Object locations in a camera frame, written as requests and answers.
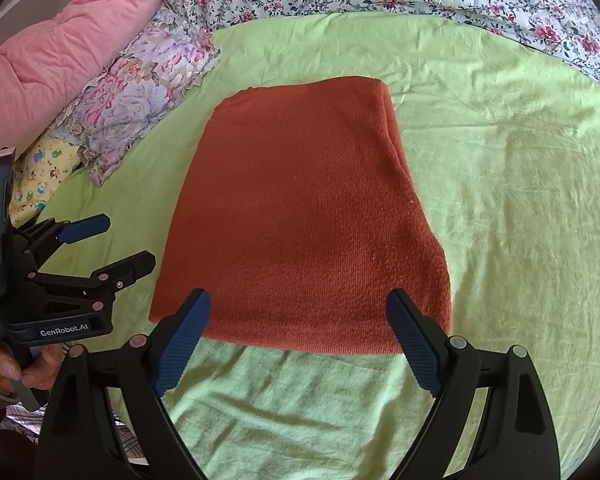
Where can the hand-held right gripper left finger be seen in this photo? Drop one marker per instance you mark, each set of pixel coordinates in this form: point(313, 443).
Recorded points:
point(182, 345)

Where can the plaid clothing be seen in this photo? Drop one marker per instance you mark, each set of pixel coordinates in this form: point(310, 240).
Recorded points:
point(22, 417)

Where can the yellow cartoon print pillow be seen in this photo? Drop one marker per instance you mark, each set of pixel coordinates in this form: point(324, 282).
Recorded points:
point(45, 170)

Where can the light green bed sheet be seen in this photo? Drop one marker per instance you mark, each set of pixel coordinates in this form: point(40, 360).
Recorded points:
point(505, 210)

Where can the pink pillow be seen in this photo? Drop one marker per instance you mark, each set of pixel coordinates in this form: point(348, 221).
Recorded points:
point(55, 50)

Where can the purple floral ruffled pillow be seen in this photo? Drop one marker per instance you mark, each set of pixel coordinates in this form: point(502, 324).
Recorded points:
point(140, 90)

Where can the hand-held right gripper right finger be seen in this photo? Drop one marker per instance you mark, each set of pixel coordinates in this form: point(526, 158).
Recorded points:
point(415, 345)

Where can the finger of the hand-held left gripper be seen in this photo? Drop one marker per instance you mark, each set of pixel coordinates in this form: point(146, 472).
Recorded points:
point(130, 266)
point(85, 227)

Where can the person's left hand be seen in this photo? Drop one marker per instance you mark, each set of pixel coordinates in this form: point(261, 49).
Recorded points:
point(42, 370)

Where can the orange knitted sweater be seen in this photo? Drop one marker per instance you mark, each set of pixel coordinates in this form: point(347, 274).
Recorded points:
point(305, 210)

